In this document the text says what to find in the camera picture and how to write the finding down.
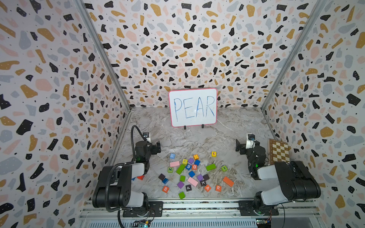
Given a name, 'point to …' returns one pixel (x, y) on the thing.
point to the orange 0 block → (194, 166)
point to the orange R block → (218, 188)
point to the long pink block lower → (192, 181)
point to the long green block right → (210, 167)
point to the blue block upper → (197, 162)
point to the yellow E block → (214, 154)
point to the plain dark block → (206, 177)
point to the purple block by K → (200, 177)
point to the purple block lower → (180, 185)
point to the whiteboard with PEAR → (192, 107)
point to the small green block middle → (182, 178)
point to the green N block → (170, 170)
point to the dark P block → (188, 187)
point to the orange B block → (165, 189)
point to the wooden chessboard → (278, 151)
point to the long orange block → (228, 181)
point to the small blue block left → (165, 181)
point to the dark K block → (203, 183)
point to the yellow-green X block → (185, 162)
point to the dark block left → (161, 176)
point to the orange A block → (207, 188)
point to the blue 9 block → (188, 166)
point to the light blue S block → (172, 156)
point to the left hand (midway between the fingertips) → (152, 141)
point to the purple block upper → (190, 160)
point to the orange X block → (196, 156)
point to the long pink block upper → (174, 164)
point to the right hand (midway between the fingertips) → (246, 139)
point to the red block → (141, 177)
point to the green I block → (224, 168)
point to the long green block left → (180, 169)
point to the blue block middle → (191, 174)
